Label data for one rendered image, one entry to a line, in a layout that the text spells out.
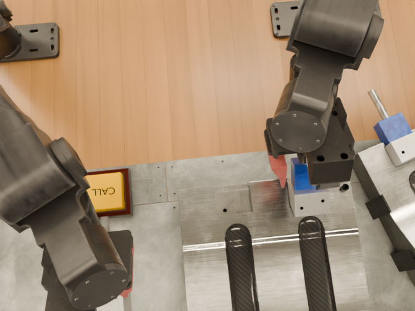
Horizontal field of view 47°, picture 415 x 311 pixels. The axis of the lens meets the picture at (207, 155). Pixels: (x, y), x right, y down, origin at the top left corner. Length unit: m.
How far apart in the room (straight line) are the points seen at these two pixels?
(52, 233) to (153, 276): 0.37
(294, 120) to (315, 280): 0.31
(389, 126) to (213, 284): 0.37
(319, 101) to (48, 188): 0.26
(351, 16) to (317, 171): 0.16
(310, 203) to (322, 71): 0.24
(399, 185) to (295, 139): 0.33
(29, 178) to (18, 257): 0.44
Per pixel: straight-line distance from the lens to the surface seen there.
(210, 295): 0.72
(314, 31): 0.51
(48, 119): 0.91
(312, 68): 0.51
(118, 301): 0.65
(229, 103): 0.86
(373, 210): 0.83
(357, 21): 0.51
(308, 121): 0.48
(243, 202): 0.75
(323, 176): 0.53
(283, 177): 0.64
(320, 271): 0.73
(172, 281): 0.80
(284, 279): 0.72
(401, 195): 0.80
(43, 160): 0.44
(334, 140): 0.54
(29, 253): 0.86
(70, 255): 0.44
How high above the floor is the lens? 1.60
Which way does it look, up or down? 75 degrees down
